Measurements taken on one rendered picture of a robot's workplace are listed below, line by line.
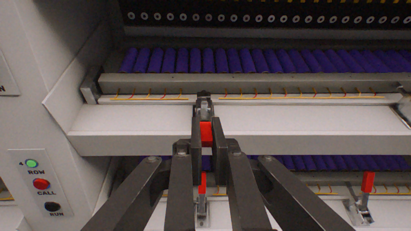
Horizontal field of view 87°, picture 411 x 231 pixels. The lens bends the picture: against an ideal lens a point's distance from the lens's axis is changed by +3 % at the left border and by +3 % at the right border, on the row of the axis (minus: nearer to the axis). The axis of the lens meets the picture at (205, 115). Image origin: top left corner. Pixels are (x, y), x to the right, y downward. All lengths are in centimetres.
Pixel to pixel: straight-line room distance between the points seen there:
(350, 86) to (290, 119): 11
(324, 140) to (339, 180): 18
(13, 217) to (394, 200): 65
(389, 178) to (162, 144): 42
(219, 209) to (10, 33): 35
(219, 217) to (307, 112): 22
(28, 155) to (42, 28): 15
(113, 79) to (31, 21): 10
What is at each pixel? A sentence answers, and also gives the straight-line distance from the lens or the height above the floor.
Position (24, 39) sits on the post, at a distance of 26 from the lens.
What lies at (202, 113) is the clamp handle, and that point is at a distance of 24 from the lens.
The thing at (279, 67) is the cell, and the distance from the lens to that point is 34.
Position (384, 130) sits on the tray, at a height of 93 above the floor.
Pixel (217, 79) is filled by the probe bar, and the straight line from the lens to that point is 29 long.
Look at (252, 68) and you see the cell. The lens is 33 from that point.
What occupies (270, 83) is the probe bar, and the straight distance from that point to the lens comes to 31.
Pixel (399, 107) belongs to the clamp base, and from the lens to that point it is 38.
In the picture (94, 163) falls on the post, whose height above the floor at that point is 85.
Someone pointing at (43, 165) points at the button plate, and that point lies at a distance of 33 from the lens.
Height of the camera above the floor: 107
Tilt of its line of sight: 29 degrees down
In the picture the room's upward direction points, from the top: 1 degrees clockwise
